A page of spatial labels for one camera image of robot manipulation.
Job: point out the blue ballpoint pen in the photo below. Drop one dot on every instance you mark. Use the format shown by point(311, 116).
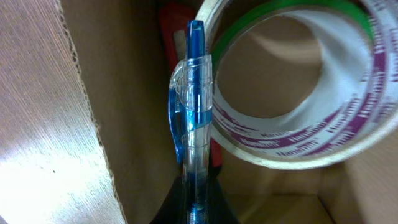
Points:
point(190, 115)

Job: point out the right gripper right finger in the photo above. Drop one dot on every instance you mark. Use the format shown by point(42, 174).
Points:
point(219, 211)

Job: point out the beige masking tape roll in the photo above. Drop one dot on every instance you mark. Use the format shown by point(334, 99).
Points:
point(303, 89)

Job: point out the brown cardboard box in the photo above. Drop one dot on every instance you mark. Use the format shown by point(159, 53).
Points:
point(122, 66)

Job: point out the orange utility knife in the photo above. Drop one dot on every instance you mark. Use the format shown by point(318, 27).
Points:
point(173, 18)

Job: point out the green tape roll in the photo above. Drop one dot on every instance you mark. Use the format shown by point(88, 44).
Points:
point(276, 8)

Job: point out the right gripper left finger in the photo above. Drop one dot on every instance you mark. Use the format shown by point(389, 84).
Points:
point(173, 209)

